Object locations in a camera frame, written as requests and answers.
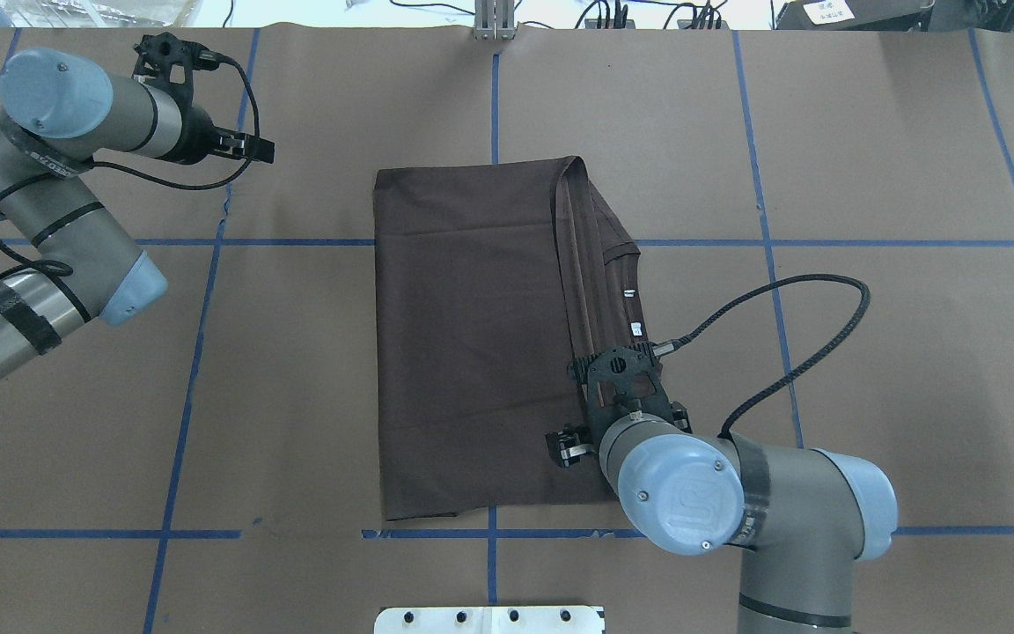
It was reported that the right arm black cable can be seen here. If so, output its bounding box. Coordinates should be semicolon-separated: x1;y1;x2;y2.
652;275;872;439

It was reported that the aluminium frame post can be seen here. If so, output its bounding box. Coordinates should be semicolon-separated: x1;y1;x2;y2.
474;0;518;41

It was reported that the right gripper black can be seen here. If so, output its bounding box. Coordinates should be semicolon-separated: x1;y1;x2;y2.
546;415;640;467

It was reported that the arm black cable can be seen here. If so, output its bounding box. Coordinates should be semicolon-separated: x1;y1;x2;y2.
652;275;872;439
0;57;261;276

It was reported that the dark brown t-shirt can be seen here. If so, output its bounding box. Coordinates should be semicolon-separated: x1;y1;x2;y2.
373;156;647;521

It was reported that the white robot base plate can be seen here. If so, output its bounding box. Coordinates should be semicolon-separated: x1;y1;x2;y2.
373;605;606;633

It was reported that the left grey usb hub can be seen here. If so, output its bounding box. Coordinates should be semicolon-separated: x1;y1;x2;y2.
574;1;635;31

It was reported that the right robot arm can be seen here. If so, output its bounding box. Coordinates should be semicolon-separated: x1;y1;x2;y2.
546;412;899;633

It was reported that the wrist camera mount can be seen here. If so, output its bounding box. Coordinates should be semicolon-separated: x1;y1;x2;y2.
566;340;691;442
132;32;222;107

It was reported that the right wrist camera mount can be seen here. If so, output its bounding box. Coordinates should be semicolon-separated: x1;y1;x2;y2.
566;340;691;442

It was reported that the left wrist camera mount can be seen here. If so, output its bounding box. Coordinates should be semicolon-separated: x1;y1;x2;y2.
132;32;222;107

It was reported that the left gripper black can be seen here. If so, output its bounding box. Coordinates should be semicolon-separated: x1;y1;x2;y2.
182;116;276;165

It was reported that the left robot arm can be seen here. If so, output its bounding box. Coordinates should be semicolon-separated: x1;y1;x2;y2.
0;33;275;380

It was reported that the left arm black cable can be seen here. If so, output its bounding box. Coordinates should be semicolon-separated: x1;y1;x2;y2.
0;57;261;276

